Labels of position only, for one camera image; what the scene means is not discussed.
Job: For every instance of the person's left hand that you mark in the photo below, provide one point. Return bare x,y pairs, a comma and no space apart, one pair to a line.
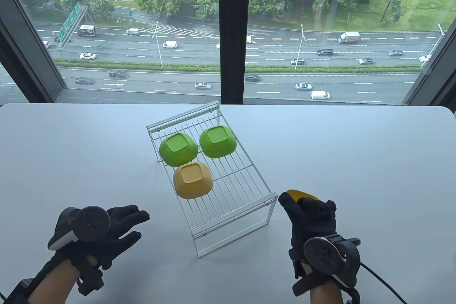
124,216

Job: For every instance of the person's right hand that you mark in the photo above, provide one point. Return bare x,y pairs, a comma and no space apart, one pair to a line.
313,218

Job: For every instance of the yellow small dish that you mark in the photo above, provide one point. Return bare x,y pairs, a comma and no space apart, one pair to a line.
192,181
302,194

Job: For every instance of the green small dish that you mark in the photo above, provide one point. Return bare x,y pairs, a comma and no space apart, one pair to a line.
217,142
178,150

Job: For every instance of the person's left forearm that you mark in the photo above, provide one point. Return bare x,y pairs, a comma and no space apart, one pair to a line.
53,282

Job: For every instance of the person's right forearm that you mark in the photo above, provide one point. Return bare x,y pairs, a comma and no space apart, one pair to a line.
326,295

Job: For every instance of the black white left hand controller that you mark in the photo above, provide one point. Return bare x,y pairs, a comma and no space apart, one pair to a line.
91,223

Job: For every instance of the black white hand controller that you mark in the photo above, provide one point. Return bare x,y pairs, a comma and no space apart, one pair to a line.
322,252
91,223

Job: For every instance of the black white right hand controller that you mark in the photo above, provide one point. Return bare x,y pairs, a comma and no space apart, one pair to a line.
322,252

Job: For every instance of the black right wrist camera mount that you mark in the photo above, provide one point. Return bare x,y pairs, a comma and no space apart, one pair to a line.
351,297

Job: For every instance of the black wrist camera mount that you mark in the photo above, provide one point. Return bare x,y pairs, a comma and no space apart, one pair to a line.
19,293
351,297

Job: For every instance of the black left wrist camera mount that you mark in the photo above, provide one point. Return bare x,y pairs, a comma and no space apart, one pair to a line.
19,293

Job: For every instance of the black window frame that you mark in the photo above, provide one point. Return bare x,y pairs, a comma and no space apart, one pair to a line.
233,33

